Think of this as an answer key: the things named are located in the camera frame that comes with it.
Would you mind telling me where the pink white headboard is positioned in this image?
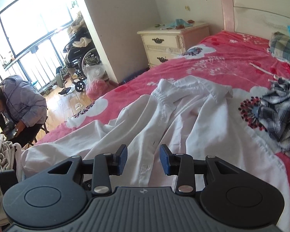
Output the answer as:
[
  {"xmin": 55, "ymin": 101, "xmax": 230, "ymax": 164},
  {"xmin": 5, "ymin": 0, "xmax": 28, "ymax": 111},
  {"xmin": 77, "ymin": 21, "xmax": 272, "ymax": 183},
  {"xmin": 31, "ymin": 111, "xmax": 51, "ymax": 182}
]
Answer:
[{"xmin": 221, "ymin": 0, "xmax": 290, "ymax": 39}]

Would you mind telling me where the seated person grey jacket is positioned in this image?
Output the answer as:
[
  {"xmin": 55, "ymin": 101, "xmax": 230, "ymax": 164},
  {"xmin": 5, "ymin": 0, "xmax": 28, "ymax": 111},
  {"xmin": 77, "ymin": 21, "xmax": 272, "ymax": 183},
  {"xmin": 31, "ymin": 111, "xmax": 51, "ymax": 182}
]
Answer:
[{"xmin": 0, "ymin": 75, "xmax": 48, "ymax": 147}]

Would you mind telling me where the white button shirt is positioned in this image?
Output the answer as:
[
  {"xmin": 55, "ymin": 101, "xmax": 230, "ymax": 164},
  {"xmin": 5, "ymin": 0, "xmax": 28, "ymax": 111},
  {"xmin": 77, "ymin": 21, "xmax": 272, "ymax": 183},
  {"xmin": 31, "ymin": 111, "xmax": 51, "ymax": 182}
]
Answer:
[{"xmin": 21, "ymin": 75, "xmax": 290, "ymax": 231}]

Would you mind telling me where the clothes heap on wheelchair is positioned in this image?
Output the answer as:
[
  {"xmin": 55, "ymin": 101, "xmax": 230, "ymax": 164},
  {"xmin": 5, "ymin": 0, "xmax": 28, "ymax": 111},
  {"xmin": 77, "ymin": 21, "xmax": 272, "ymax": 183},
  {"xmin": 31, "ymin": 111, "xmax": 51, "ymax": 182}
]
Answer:
[{"xmin": 65, "ymin": 12, "xmax": 91, "ymax": 51}]

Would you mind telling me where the black wheelchair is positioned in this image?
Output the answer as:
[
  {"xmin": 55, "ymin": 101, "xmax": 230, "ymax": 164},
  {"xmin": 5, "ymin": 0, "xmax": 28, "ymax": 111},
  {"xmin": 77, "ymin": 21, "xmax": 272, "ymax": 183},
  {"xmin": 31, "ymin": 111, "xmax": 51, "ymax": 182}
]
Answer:
[{"xmin": 55, "ymin": 39, "xmax": 101, "ymax": 95}]

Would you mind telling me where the blue cloth on nightstand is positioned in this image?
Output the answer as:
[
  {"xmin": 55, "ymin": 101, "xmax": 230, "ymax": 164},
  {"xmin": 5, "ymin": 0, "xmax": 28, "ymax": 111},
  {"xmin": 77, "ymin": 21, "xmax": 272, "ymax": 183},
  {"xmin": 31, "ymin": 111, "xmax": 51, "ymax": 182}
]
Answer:
[{"xmin": 161, "ymin": 19, "xmax": 193, "ymax": 29}]

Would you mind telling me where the red plastic bag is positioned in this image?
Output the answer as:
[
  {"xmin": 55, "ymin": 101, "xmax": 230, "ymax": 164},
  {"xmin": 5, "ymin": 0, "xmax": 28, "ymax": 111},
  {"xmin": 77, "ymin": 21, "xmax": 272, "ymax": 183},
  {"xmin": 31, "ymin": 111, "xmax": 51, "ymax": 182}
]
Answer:
[{"xmin": 83, "ymin": 64, "xmax": 109, "ymax": 101}]

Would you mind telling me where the red floral bed blanket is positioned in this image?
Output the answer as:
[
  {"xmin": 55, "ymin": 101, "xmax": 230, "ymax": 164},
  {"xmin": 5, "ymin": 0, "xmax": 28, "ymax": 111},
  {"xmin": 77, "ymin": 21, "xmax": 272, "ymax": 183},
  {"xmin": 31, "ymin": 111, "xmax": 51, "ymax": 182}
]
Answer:
[{"xmin": 37, "ymin": 32, "xmax": 290, "ymax": 186}]

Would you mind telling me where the plaid checkered shirt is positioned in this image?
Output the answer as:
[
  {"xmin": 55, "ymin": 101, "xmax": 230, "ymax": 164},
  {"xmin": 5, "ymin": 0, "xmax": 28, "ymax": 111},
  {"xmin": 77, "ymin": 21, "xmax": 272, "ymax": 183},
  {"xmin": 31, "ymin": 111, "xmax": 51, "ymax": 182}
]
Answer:
[{"xmin": 257, "ymin": 78, "xmax": 290, "ymax": 157}]

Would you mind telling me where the cream bedside nightstand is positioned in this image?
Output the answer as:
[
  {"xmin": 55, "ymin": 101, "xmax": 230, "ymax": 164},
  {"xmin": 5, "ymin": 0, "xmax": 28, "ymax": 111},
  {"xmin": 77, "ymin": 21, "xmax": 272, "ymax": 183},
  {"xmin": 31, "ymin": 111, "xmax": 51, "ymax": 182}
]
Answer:
[{"xmin": 137, "ymin": 22, "xmax": 210, "ymax": 68}]

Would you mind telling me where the blue water bottle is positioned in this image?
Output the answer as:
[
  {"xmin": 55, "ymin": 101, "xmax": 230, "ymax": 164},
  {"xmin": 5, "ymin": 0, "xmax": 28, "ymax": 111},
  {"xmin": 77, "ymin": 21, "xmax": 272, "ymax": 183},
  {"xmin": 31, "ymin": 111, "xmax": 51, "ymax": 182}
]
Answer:
[{"xmin": 120, "ymin": 68, "xmax": 149, "ymax": 85}]

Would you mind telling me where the plaid pillow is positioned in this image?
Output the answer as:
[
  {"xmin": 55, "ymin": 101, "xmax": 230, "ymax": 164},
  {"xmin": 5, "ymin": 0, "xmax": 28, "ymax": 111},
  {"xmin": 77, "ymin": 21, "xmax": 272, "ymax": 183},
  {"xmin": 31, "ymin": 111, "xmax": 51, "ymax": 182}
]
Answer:
[{"xmin": 269, "ymin": 32, "xmax": 290, "ymax": 64}]

